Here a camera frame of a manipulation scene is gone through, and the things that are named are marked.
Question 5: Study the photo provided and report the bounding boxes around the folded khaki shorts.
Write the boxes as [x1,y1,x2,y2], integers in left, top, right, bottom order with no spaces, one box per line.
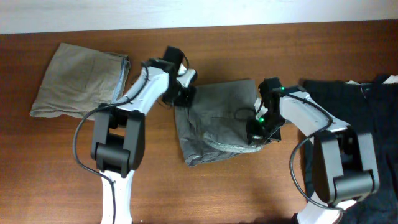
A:
[30,43,131,118]

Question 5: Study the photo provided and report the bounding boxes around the grey shorts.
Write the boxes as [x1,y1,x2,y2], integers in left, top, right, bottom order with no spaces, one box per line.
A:
[175,79,270,167]

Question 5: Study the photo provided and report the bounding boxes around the dark navy garment pile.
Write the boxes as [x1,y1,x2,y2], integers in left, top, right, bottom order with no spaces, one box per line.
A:
[303,75,397,223]

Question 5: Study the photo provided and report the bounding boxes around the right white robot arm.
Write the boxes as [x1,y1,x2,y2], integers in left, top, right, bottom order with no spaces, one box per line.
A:
[246,77,380,223]

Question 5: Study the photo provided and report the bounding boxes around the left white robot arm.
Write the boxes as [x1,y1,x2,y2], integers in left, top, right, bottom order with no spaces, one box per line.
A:
[90,59,197,223]

